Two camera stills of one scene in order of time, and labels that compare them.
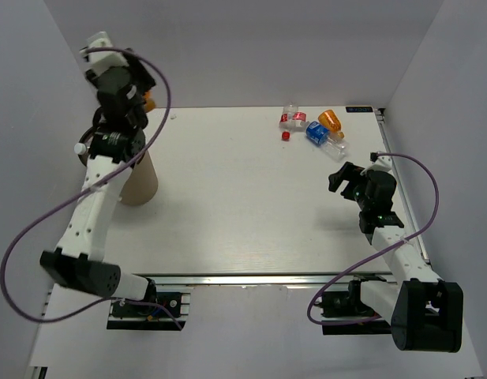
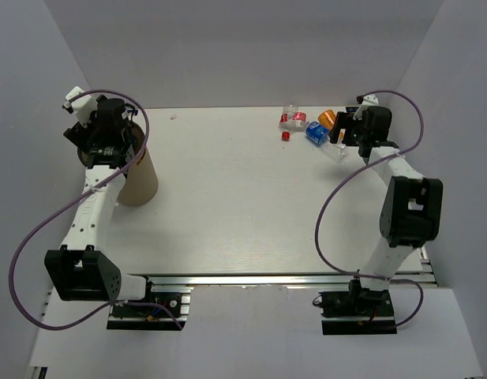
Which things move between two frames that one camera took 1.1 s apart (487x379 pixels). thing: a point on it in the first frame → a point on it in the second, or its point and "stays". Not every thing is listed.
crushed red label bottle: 292,118 stays
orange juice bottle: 329,119 stays
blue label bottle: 331,142 stays
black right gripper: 348,173 → 342,121
